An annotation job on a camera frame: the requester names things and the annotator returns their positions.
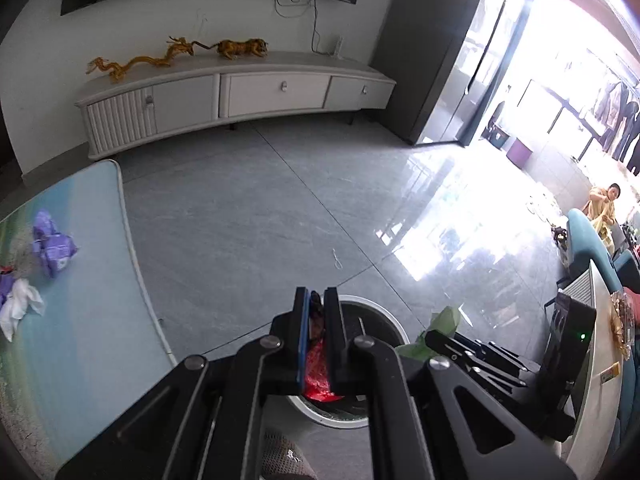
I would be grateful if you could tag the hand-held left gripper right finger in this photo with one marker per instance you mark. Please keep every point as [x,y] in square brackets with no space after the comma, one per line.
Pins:
[334,345]

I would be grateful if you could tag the hanging dark clothes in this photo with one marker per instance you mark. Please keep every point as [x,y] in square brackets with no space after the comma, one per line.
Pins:
[622,125]

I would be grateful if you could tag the golden glass tray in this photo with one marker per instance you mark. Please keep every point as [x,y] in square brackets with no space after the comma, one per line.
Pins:
[622,327]

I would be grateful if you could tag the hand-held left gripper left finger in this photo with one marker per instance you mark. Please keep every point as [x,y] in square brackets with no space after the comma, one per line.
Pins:
[302,345]

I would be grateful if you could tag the large purple crumpled wrapper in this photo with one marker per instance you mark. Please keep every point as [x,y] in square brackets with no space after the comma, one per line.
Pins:
[55,250]

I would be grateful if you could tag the round white trash bin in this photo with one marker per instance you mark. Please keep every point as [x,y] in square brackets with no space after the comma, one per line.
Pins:
[310,412]

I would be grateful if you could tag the red orange wrapper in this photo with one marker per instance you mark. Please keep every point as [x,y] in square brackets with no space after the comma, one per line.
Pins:
[317,366]

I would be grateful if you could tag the teal chair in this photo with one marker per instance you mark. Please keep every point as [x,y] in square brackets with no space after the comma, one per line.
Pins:
[587,245]
[627,270]

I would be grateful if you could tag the golden tiger figurine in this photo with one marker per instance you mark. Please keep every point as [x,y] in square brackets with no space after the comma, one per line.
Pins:
[242,49]

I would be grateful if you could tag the white television cabinet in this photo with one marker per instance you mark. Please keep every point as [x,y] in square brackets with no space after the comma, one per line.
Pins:
[250,95]

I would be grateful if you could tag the small purple crumpled wrapper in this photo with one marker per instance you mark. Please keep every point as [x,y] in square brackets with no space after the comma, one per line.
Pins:
[7,288]

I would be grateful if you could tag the tall grey cabinet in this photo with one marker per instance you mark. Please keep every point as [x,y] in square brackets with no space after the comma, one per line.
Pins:
[430,45]

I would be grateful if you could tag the light green paper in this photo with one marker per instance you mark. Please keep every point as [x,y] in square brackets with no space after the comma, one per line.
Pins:
[442,320]

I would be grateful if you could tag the golden dragon figurine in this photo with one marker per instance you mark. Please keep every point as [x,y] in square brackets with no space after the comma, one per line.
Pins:
[132,64]
[181,47]

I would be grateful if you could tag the grey knit slipper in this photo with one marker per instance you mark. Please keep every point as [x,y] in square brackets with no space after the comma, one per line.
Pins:
[285,455]

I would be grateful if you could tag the white power strip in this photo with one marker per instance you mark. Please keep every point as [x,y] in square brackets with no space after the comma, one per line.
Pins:
[338,46]

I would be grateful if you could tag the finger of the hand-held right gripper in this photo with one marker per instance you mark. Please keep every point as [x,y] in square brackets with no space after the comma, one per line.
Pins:
[495,372]
[475,350]

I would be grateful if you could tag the purple stool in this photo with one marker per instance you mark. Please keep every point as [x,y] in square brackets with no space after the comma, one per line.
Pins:
[518,152]

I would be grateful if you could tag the white side table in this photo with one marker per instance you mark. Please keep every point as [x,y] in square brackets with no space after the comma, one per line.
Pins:
[597,410]

